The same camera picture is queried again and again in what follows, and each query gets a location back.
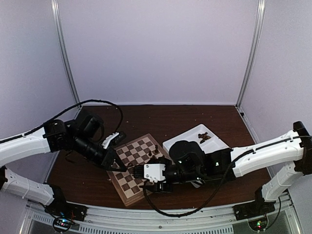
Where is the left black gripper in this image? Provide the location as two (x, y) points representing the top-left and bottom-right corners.
(72, 133), (127, 172)

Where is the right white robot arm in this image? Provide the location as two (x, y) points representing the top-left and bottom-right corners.
(133, 121), (312, 215)

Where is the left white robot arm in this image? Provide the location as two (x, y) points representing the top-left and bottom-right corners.
(0, 111), (127, 216)

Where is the dark chess pieces pile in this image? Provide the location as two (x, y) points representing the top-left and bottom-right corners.
(198, 132), (211, 144)

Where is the white divided plastic tray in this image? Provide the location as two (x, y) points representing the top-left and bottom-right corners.
(162, 123), (231, 190)

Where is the wooden chessboard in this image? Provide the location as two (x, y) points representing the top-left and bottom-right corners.
(106, 133), (176, 208)

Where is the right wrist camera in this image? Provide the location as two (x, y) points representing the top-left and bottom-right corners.
(130, 163), (166, 183)

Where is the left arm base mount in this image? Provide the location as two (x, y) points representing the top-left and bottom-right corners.
(44, 202), (87, 221)

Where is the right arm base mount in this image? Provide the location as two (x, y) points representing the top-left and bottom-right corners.
(233, 198), (275, 220)

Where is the aluminium frame rail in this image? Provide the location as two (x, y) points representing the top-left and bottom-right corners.
(18, 192), (303, 234)

